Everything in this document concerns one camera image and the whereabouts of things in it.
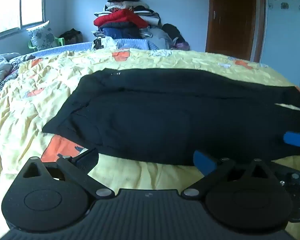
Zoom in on grey crumpled quilt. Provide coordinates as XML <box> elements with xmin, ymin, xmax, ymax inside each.
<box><xmin>0</xmin><ymin>52</ymin><xmax>37</xmax><ymax>98</ymax></box>

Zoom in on pile of clothes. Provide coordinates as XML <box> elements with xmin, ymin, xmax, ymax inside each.
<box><xmin>91</xmin><ymin>0</ymin><xmax>174</xmax><ymax>51</ymax></box>

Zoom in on blue mattress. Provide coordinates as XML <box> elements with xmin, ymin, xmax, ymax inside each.
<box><xmin>32</xmin><ymin>39</ymin><xmax>155</xmax><ymax>56</ymax></box>

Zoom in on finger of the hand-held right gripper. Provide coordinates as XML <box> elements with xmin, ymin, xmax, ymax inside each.
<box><xmin>283</xmin><ymin>131</ymin><xmax>300</xmax><ymax>153</ymax></box>

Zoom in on floral pillow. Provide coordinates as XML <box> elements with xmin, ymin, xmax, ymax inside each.
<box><xmin>26</xmin><ymin>21</ymin><xmax>58</xmax><ymax>52</ymax></box>

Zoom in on yellow printed bedspread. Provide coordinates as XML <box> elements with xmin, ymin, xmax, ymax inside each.
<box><xmin>0</xmin><ymin>48</ymin><xmax>300</xmax><ymax>240</ymax></box>

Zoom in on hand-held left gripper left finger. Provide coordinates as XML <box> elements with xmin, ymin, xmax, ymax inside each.
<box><xmin>22</xmin><ymin>148</ymin><xmax>115</xmax><ymax>202</ymax></box>

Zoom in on brown wooden door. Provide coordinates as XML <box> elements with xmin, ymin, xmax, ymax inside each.
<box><xmin>205</xmin><ymin>0</ymin><xmax>256</xmax><ymax>60</ymax></box>

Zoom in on purple bag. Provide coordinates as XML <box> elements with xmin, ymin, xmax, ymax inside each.
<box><xmin>174</xmin><ymin>42</ymin><xmax>190</xmax><ymax>51</ymax></box>

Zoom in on window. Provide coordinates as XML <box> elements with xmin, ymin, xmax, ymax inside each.
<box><xmin>0</xmin><ymin>0</ymin><xmax>49</xmax><ymax>43</ymax></box>

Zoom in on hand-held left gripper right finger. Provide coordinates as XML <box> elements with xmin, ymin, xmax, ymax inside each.
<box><xmin>180</xmin><ymin>151</ymin><xmax>274</xmax><ymax>201</ymax></box>

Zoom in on black pants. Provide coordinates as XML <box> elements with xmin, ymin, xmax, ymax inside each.
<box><xmin>42</xmin><ymin>68</ymin><xmax>300</xmax><ymax>167</ymax></box>

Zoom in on dark bag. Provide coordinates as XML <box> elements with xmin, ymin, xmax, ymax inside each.
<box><xmin>59</xmin><ymin>29</ymin><xmax>83</xmax><ymax>44</ymax></box>

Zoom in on black backpack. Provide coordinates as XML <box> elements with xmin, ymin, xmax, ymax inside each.
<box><xmin>162</xmin><ymin>23</ymin><xmax>188</xmax><ymax>46</ymax></box>

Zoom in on green plastic chair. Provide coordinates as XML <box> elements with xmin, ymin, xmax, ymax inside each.
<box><xmin>28</xmin><ymin>36</ymin><xmax>65</xmax><ymax>51</ymax></box>

